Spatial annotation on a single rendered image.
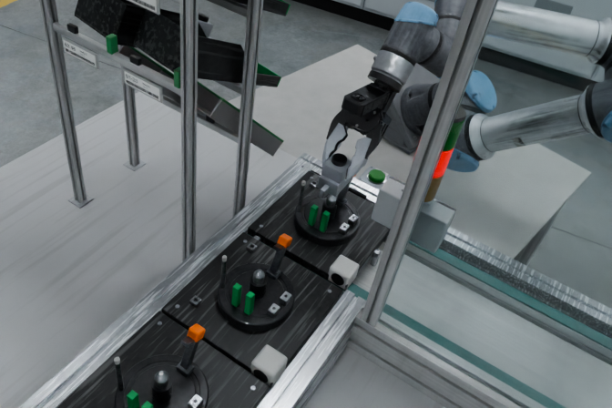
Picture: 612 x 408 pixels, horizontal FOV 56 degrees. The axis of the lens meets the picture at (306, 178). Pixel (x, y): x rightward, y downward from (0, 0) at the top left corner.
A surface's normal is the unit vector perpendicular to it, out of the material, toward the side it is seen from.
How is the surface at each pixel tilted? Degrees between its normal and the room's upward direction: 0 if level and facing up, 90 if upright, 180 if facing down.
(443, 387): 90
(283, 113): 0
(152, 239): 0
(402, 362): 90
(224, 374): 0
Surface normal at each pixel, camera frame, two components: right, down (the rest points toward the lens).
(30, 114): 0.14, -0.75
